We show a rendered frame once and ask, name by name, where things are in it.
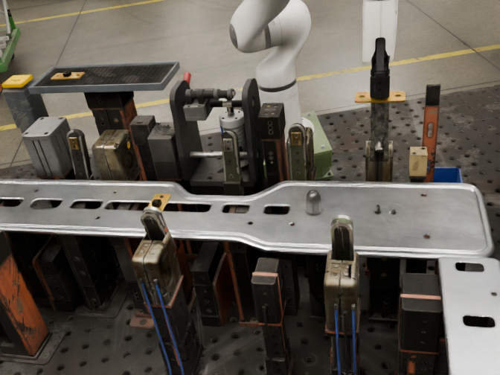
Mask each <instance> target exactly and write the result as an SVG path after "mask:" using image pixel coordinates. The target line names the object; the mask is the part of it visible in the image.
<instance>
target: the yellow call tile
mask: <svg viewBox="0 0 500 375"><path fill-rule="evenodd" d="M32 79H33V76H32V74H29V75H13V76H12V77H11V78H9V79H8V80H6V81H5V82H4V83H2V87H3V88H21V87H23V86H24V85H26V84H27V83H28V82H29V81H31V80H32Z"/></svg>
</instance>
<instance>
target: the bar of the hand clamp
mask: <svg viewBox="0 0 500 375"><path fill-rule="evenodd" d="M388 121H389V103H371V158H374V138H385V143H384V158H388Z"/></svg>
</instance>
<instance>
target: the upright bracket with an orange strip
mask: <svg viewBox="0 0 500 375"><path fill-rule="evenodd" d="M439 111H440V84H431V85H428V84H426V99H425V103H424V112H423V134H422V147H427V153H428V158H427V161H429V169H428V170H427V171H426V179H424V182H434V174H435V157H436V148H437V139H438V121H439ZM430 123H432V133H431V134H428V131H429V124H430ZM426 267H427V260H418V270H417V272H418V273H425V274H426Z"/></svg>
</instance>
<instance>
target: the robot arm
mask: <svg viewBox="0 0 500 375"><path fill-rule="evenodd" d="M397 14H398V0H363V9H362V61H363V62H364V63H366V62H370V61H371V75H370V97H371V98H387V97H389V95H390V69H389V68H388V67H389V60H390V62H391V61H392V60H393V59H394V49H395V43H396V35H397ZM310 28H311V15H310V12H309V10H308V7H307V6H306V5H305V3H303V2H302V1H301V0H244V1H243V3H242V4H241V5H240V6H239V7H238V8H237V10H236V11H235V13H234V15H233V16H232V18H231V22H230V26H229V35H230V37H231V41H232V45H234V47H235V48H236V49H237V50H238V51H241V52H243V53H255V52H258V51H262V50H266V49H268V48H273V47H275V48H274V49H273V50H272V51H271V52H270V53H269V54H268V55H267V56H266V57H265V58H264V59H263V60H262V61H261V62H260V63H259V64H258V65H257V67H256V79H257V85H258V90H259V95H260V103H261V106H262V105H263V103H283V104H284V112H285V120H286V126H285V129H284V132H285V141H286V140H287V138H288V130H289V128H290V126H291V125H292V124H295V123H300V124H303V125H304V126H309V127H311V128H312V133H313V134H314V126H313V123H312V122H311V121H309V120H307V119H306V118H302V117H301V107H300V101H299V96H298V85H297V80H296V73H295V61H296V58H297V56H298V54H299V52H300V50H301V49H302V47H303V45H304V43H305V42H306V40H307V37H308V35H309V33H310Z"/></svg>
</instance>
